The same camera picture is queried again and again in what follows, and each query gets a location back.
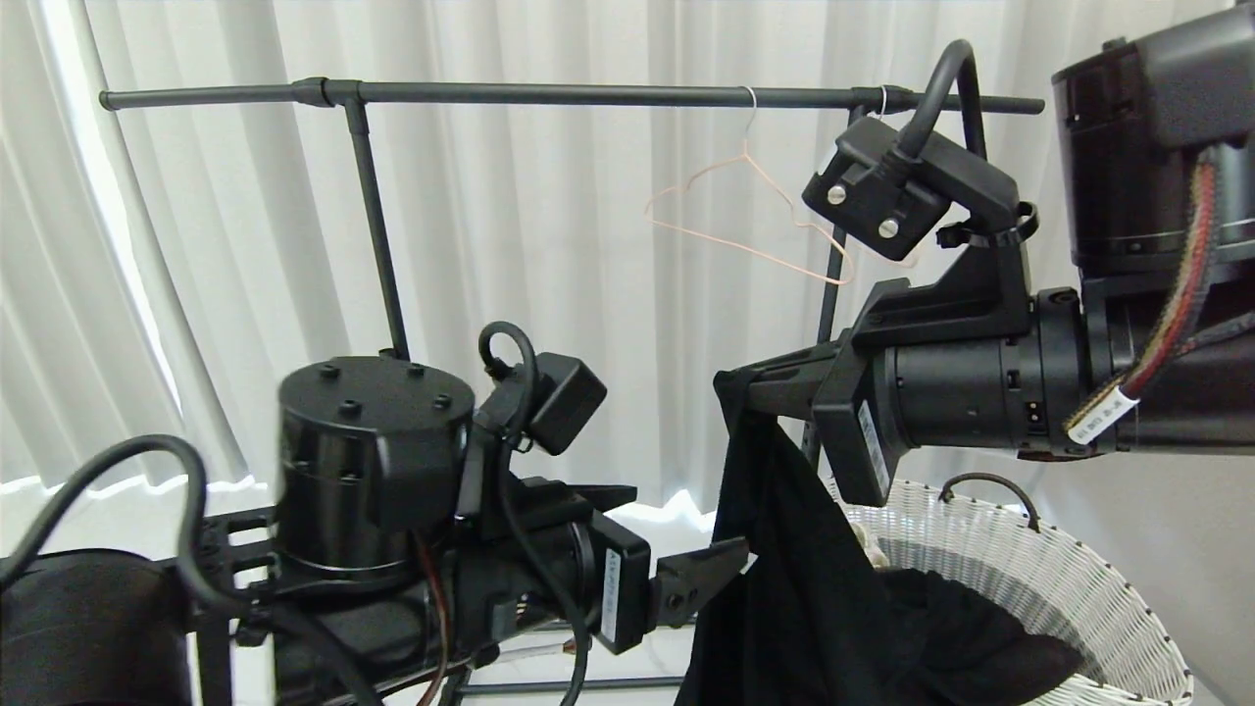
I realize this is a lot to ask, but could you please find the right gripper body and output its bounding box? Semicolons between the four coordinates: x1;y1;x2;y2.
812;289;1087;508

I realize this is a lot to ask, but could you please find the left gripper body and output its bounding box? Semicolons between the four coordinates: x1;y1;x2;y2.
446;480;654;670

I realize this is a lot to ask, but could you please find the white laundry basket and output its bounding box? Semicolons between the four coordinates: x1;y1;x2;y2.
828;473;1194;706

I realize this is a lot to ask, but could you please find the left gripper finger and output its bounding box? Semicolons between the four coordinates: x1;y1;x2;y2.
653;536;753;630

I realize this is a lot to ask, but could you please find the black garment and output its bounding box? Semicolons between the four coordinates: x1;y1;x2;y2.
675;371;1089;706

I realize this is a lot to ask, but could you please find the white curtain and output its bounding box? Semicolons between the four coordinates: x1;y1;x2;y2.
0;0;1236;521

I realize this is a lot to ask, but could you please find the black clothes rack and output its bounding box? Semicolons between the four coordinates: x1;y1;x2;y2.
98;76;1045;699

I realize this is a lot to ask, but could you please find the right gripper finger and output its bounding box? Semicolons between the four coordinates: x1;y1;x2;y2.
721;345;852;418

